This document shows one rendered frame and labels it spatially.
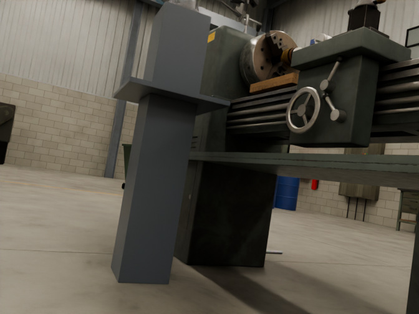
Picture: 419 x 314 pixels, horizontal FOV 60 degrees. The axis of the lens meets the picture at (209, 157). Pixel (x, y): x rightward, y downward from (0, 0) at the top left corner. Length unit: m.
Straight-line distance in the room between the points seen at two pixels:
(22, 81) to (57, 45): 1.45
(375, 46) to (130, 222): 1.01
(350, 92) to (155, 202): 0.80
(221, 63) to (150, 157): 0.73
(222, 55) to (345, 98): 0.93
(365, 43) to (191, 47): 0.69
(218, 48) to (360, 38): 0.97
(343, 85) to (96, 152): 10.67
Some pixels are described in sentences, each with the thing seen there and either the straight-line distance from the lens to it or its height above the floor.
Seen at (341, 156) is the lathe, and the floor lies 0.55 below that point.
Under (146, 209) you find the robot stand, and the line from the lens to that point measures 1.43.
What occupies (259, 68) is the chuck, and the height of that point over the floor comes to 1.01.
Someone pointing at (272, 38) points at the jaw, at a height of 1.16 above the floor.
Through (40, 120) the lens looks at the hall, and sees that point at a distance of 11.43.
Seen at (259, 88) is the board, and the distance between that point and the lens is 1.68.
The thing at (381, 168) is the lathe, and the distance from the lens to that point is 0.98.
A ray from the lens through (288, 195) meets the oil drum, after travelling 8.95.
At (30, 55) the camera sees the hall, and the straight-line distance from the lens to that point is 11.77.
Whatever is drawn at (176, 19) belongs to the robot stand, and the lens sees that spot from 1.55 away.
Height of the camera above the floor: 0.44
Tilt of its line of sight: 3 degrees up
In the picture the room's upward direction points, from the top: 9 degrees clockwise
